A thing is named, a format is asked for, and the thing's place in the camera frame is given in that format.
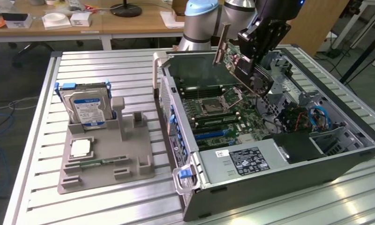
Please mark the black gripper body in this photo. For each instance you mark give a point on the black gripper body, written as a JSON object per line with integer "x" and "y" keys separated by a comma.
{"x": 268, "y": 35}

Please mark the green expansion card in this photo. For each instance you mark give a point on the green expansion card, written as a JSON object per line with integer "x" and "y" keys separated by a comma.
{"x": 259, "y": 80}

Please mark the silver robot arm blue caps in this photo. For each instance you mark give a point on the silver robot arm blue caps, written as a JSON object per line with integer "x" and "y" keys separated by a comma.
{"x": 200, "y": 28}

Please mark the wooden cabinet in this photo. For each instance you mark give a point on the wooden cabinet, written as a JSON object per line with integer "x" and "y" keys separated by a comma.
{"x": 315, "y": 30}

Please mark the white box with red dot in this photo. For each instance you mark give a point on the white box with red dot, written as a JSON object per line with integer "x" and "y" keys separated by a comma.
{"x": 325, "y": 43}

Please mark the metal socket cover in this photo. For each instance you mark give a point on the metal socket cover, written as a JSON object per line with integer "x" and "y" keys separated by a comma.
{"x": 233, "y": 97}

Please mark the brown cardboard box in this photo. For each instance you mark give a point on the brown cardboard box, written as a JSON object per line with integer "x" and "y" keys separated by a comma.
{"x": 178, "y": 7}

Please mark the black metal stand pole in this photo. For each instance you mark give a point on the black metal stand pole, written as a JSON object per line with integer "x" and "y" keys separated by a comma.
{"x": 361, "y": 56}

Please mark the white paper stack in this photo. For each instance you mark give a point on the white paper stack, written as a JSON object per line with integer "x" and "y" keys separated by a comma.
{"x": 170, "y": 20}

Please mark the CPU socket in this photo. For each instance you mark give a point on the CPU socket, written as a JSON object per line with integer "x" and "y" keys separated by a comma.
{"x": 210, "y": 105}

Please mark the green motherboard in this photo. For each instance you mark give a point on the green motherboard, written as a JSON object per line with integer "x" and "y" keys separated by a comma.
{"x": 247, "y": 122}

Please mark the installed RAM stick white label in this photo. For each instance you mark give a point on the installed RAM stick white label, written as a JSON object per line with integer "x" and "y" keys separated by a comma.
{"x": 214, "y": 121}

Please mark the wooden desk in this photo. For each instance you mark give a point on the wooden desk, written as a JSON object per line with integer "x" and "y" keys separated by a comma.
{"x": 128, "y": 25}

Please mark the blue expansion slot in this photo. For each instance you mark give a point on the blue expansion slot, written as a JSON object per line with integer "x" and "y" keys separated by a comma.
{"x": 209, "y": 134}

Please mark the black round lamp base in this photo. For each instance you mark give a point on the black round lamp base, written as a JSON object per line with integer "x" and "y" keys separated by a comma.
{"x": 125, "y": 10}

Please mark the black plastic air shroud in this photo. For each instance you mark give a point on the black plastic air shroud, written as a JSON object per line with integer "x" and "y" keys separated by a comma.
{"x": 296, "y": 146}

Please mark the small white paper label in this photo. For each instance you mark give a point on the small white paper label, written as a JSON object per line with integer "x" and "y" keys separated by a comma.
{"x": 88, "y": 31}

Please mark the grey power supply with label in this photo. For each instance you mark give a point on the grey power supply with label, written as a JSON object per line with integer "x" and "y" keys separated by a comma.
{"x": 224, "y": 168}

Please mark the plain white box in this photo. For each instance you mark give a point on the plain white box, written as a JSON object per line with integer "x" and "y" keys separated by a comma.
{"x": 81, "y": 20}

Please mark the open black PC case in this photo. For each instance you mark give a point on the open black PC case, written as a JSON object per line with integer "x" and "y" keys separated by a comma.
{"x": 268, "y": 187}

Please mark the hard disk in blue carrier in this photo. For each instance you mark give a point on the hard disk in blue carrier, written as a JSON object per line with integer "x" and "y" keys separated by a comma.
{"x": 86, "y": 110}

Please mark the white box with round bowl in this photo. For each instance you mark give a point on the white box with round bowl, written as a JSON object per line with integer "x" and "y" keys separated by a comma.
{"x": 56, "y": 22}

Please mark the grey parts rack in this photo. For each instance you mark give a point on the grey parts rack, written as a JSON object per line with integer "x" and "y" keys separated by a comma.
{"x": 112, "y": 145}

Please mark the silver CPU chip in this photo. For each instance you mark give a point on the silver CPU chip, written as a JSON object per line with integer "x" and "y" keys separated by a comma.
{"x": 80, "y": 148}

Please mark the green RAM stick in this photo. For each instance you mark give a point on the green RAM stick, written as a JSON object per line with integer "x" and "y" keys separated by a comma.
{"x": 93, "y": 162}

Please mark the black office chair base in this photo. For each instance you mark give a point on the black office chair base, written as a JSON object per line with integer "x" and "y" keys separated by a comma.
{"x": 24, "y": 50}

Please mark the white box with black top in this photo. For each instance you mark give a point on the white box with black top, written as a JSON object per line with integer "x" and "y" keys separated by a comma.
{"x": 18, "y": 23}

